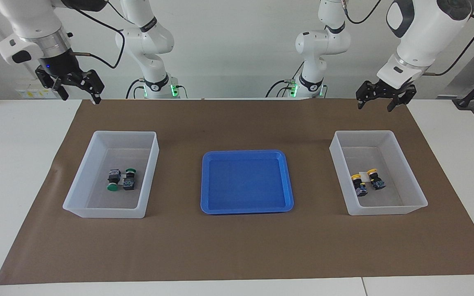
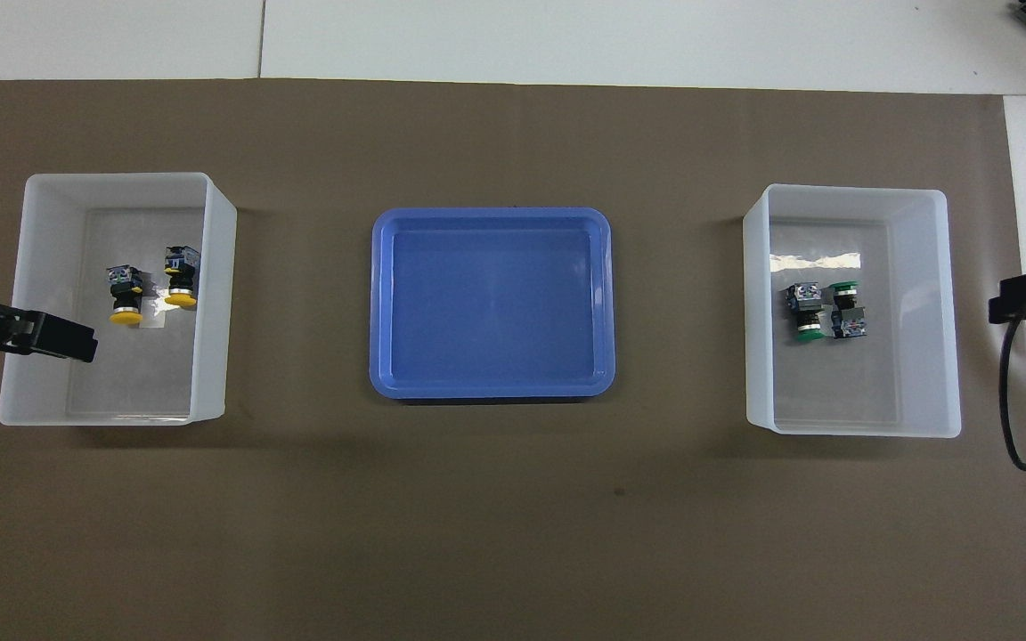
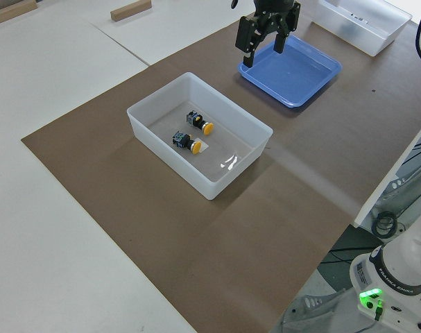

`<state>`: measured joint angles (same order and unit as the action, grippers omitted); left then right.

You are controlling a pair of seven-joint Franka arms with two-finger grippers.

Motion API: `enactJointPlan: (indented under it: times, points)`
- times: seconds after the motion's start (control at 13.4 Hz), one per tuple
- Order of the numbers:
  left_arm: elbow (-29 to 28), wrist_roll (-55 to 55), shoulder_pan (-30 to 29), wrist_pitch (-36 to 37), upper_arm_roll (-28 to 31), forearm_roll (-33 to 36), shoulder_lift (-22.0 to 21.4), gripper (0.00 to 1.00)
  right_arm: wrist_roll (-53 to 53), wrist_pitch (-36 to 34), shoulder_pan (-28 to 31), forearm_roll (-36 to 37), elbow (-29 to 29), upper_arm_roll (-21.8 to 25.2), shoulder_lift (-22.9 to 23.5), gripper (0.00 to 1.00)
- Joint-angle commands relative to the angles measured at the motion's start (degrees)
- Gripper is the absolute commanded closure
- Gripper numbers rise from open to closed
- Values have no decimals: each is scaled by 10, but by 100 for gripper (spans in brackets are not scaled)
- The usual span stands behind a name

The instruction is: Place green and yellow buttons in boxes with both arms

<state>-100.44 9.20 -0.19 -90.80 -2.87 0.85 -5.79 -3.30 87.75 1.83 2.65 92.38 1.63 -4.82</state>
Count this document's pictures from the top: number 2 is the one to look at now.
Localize yellow push button switch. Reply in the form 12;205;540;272
107;264;145;326
163;245;200;309

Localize green push button switch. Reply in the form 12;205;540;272
786;281;827;343
828;280;868;340

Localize translucent white plastic box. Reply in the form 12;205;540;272
0;172;239;427
742;183;963;439

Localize blue plastic tray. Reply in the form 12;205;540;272
369;207;614;400

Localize brown paper mat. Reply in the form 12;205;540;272
0;78;1026;641

